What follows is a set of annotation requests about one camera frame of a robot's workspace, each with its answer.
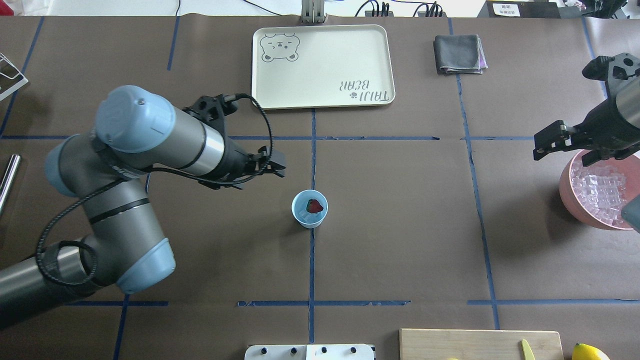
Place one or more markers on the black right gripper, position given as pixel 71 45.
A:
pixel 605 121

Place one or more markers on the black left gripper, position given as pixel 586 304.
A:
pixel 235 159

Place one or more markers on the clear ice cube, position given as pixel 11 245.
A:
pixel 304 216

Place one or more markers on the red strawberry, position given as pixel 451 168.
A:
pixel 314 206

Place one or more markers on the metal muddler with black tip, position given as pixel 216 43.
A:
pixel 8 178

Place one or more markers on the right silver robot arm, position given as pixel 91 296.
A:
pixel 599 186

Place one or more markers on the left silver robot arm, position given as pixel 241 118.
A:
pixel 110 235

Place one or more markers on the pile of clear ice cubes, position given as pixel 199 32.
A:
pixel 602 189

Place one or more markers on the light blue cup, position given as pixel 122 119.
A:
pixel 299 203

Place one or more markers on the white cup rack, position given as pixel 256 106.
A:
pixel 11 78

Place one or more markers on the pink bowl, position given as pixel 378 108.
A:
pixel 630 213

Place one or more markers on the cream bear tray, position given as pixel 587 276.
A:
pixel 322 66

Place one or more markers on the folded grey cloth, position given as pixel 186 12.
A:
pixel 459 54

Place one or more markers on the black box device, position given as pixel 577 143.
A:
pixel 528 9

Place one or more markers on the orange power strip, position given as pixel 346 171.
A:
pixel 401 9

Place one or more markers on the yellow lemon left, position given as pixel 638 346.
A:
pixel 582 351

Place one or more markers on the yellow-green plastic knife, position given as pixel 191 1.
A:
pixel 527 351

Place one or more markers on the wooden cutting board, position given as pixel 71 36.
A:
pixel 473 344

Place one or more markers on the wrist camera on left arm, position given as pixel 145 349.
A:
pixel 212 110

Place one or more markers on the aluminium frame post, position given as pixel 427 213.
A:
pixel 313 11

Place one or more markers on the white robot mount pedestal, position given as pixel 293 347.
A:
pixel 344 351

